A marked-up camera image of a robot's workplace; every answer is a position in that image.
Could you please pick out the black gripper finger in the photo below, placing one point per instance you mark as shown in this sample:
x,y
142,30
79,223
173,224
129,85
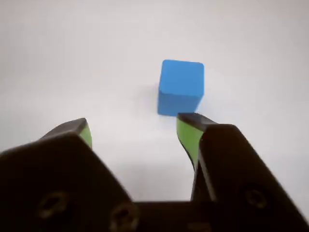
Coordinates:
x,y
53,183
241,183

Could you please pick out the blue lego block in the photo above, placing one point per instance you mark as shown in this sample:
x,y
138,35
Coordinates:
x,y
181,84

